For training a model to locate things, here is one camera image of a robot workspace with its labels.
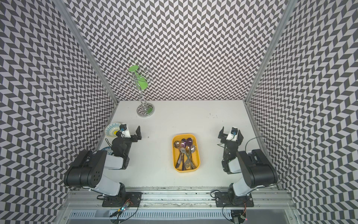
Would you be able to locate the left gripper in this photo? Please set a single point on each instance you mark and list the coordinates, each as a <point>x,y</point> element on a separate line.
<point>139,137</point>

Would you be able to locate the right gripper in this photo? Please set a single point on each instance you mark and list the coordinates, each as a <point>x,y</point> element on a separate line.
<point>222,140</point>

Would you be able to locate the copper handled spoon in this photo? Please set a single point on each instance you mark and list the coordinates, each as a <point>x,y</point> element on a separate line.
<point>177,145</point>

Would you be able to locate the yellow plastic storage box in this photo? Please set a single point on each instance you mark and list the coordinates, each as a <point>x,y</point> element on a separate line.
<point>195,155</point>

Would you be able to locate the purple spoon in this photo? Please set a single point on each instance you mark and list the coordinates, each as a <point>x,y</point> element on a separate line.
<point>183,145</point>

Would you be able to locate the small silver spoon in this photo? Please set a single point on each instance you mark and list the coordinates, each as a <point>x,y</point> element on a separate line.
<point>187,162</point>

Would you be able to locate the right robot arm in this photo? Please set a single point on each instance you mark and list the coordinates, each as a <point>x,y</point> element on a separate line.
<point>254,167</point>

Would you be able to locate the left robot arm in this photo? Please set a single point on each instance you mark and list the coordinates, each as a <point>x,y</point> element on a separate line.
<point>87,169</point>

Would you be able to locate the yellow blue patterned bowl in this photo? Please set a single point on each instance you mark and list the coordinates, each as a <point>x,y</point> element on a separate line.
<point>112,129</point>

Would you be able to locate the blue patterned plate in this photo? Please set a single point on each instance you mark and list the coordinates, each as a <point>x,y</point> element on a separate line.
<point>108,150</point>

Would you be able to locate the green plastic cup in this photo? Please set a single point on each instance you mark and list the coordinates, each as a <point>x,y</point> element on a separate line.
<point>138,77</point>

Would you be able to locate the chrome cup holder stand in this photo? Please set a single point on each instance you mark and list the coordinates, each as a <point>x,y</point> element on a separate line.
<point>145,109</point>

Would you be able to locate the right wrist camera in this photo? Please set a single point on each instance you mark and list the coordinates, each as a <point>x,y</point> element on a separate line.
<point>233,135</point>

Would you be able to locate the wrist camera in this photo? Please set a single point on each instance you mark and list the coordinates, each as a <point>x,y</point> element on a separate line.
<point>233,135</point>
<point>124,131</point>

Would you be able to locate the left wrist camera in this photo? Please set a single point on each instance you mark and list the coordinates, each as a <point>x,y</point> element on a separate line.
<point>124,131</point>

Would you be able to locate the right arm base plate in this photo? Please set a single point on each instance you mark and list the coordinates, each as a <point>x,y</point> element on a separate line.
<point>224,199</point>

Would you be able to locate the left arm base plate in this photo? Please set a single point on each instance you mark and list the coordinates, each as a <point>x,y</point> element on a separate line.
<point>133,198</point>

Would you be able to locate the aluminium front rail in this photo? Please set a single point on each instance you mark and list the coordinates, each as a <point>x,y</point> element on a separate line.
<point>200,198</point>

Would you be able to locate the aluminium corner post right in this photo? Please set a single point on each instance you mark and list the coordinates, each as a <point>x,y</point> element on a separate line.
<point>271,48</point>

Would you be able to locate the aluminium corner post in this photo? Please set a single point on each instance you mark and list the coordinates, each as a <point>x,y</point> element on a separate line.
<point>83,45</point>
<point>271,48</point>

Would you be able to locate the aluminium corner post left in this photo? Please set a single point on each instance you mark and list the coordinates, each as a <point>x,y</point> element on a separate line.
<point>83,45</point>

